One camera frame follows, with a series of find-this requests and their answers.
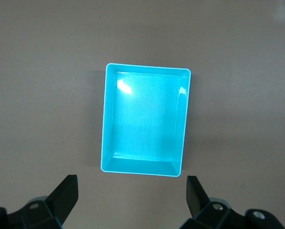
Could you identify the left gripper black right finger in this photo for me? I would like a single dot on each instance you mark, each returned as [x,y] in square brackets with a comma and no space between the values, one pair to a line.
[194,198]

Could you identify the blue plastic box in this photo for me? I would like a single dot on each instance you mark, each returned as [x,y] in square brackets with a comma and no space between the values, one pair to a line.
[144,119]

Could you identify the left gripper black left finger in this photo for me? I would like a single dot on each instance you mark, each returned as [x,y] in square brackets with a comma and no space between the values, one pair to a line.
[66,195]

